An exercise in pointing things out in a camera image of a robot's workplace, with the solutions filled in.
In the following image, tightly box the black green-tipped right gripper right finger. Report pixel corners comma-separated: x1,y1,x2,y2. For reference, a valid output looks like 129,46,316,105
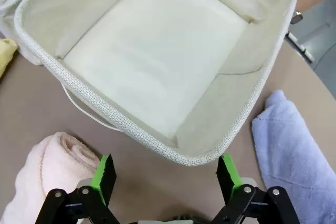
209,154,300,224

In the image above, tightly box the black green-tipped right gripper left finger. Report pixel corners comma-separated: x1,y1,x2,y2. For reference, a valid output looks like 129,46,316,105
35,153,124,224

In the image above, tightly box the pink towel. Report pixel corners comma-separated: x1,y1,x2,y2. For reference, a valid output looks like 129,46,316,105
0,131,102,224

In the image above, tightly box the lavender blue towel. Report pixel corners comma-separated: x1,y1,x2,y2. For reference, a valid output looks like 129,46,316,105
251,89,336,224

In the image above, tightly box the yellow rolled towel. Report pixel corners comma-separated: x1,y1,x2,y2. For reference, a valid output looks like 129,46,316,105
0,38,18,80

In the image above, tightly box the small black silver-capped object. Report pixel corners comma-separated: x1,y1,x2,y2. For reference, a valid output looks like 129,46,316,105
290,10,303,25

